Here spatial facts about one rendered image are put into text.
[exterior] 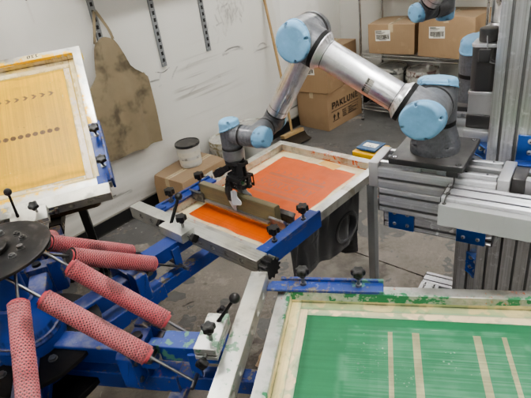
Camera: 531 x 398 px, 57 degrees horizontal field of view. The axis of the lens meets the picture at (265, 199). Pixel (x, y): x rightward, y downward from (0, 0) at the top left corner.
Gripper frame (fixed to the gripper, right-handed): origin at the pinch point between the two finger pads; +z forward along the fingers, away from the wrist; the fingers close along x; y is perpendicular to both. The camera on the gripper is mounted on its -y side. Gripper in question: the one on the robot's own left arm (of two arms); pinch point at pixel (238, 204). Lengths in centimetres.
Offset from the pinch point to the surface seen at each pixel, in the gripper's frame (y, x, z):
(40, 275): -25, -69, -1
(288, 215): 23.7, 2.1, -1.1
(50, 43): -200, 40, -42
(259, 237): 16.8, -7.2, 5.2
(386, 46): -116, 321, 24
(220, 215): -7.8, -3.6, 5.4
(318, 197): 18.3, 27.2, 5.1
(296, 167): -6.5, 44.3, 5.3
